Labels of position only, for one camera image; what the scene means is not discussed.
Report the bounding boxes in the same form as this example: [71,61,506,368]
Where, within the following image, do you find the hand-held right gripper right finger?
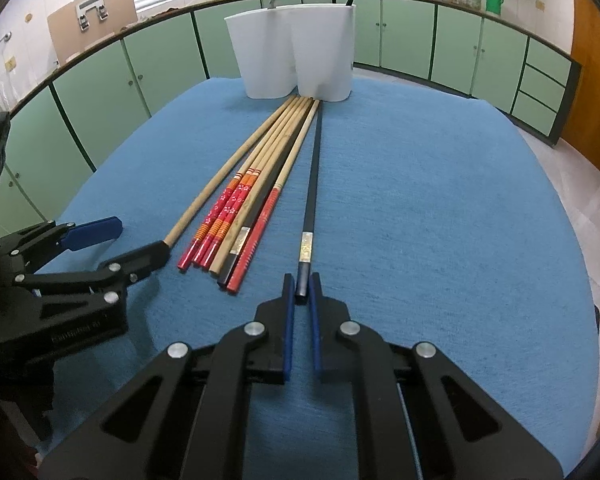
[307,271,565,480]

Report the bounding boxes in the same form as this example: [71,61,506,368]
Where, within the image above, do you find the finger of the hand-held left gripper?
[12,241,172,306]
[0,216,125,275]

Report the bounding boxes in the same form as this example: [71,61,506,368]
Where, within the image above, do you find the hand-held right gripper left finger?
[39,272,297,480]

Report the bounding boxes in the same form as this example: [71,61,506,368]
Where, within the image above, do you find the plain bamboo chopstick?
[210,97,315,276]
[164,97,299,252]

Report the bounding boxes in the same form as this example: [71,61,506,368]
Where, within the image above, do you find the red patterned bamboo chopstick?
[227,99,321,295]

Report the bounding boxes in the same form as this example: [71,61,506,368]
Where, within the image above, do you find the white plastic utensil holder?
[224,2,357,103]

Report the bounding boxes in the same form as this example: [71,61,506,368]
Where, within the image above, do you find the blue table cloth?
[27,76,600,480]

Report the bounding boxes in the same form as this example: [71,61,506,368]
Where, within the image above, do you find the green lower kitchen cabinets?
[0,0,583,256]

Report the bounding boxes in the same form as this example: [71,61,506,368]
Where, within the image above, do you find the wooden door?
[560,0,600,176]

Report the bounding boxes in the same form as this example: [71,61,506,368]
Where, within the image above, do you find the wooden board with grey mount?
[46,0,140,65]

